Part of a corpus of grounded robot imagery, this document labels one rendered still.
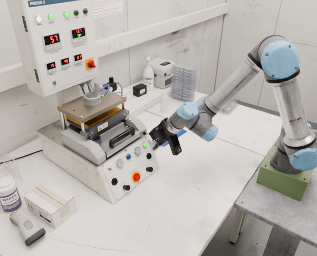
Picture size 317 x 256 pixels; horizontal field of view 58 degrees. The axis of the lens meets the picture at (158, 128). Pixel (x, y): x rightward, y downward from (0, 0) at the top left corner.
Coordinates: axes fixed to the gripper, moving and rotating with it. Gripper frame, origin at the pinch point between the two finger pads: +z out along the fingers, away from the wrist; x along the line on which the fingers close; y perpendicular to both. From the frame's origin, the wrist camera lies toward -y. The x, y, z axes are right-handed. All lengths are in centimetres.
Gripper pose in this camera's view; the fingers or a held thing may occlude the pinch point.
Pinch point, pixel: (154, 150)
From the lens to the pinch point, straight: 139.3
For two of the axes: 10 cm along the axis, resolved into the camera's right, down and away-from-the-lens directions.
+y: -6.3, -7.7, 1.1
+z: -4.7, 4.9, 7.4
